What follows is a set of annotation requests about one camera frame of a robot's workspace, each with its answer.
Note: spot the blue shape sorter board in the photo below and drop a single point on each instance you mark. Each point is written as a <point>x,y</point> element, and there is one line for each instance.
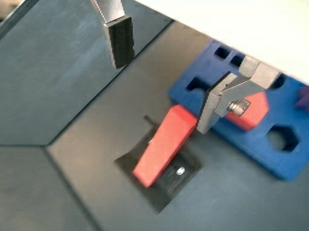
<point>278,142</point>

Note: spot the red rectangular block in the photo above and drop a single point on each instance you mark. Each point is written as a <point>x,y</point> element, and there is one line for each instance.
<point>169,138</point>

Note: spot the red pentagon block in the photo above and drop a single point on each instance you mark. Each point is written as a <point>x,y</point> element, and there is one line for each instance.
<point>254,114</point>

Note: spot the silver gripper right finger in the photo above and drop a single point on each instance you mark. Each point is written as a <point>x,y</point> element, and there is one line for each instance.
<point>225,97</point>

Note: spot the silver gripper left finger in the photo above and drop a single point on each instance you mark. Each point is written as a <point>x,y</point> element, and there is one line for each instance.
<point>118,29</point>

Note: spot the purple star block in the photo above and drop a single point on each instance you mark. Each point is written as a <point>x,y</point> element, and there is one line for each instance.
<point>303,102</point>

